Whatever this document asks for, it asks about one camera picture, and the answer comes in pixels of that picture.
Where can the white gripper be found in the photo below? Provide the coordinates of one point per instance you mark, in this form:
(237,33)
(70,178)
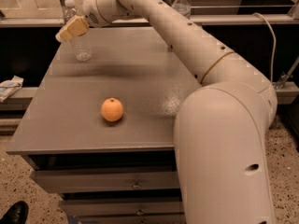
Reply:
(90,8)

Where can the clear water bottle red label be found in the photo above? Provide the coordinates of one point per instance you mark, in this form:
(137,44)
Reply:
(80,44)

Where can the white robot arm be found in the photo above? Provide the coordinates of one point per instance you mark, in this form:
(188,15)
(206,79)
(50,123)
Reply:
(219,129)

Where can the water bottle white label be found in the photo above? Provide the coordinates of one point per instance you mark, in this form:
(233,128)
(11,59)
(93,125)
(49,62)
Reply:
(183,7)

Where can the white folded cloth packet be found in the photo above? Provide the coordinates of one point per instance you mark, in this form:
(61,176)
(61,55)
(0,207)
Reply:
(9,87)

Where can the orange fruit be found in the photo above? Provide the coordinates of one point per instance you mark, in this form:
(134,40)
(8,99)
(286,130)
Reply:
(112,109)

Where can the grey drawer cabinet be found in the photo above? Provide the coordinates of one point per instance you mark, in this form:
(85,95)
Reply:
(100,134)

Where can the top grey drawer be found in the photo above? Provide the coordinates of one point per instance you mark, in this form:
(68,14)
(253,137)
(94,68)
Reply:
(106,179)

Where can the grey drawer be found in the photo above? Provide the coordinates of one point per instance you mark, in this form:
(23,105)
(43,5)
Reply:
(106,179)
(163,219)
(135,207)

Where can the middle grey drawer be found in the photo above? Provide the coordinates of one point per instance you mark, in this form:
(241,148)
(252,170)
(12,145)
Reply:
(135,207)

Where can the black shoe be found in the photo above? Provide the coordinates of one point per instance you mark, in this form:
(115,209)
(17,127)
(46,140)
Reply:
(16,214)

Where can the bottom grey drawer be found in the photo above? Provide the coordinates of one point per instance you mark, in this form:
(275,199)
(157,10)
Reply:
(163,219)

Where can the metal rail frame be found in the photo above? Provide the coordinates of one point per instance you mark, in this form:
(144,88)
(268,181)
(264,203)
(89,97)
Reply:
(49,13)

